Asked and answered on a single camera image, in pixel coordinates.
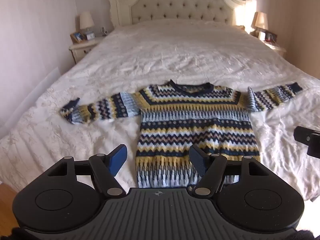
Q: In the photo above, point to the beige shade table lamp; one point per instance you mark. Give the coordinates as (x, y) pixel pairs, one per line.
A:
(261, 21)

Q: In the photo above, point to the small grey object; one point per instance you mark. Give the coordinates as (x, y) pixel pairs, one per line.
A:
(104, 31)

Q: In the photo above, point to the small light photo frame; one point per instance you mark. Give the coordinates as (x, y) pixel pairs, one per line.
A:
(261, 35)

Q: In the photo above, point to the cream tufted headboard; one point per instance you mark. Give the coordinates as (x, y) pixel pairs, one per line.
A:
(180, 2)

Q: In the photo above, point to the wooden photo frame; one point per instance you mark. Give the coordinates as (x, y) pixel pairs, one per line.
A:
(76, 37)

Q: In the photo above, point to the white embroidered bedspread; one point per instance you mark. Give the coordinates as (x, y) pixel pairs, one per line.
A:
(175, 52)

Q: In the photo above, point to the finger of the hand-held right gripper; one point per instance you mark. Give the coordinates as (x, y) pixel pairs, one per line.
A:
(306, 136)

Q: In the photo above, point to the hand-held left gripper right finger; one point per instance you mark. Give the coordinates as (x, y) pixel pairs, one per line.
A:
(198, 161)

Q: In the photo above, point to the zigzag patterned knit sweater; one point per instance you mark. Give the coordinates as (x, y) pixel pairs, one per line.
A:
(195, 120)

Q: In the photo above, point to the dark photo frame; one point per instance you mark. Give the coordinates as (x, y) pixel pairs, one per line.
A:
(270, 37)

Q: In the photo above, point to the white shade table lamp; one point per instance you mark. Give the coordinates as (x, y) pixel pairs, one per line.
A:
(86, 20)

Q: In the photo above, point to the cream nightstand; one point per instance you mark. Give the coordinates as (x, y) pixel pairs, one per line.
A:
(80, 50)
(275, 47)

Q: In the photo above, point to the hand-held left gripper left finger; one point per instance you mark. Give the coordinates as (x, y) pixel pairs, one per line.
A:
(118, 160)

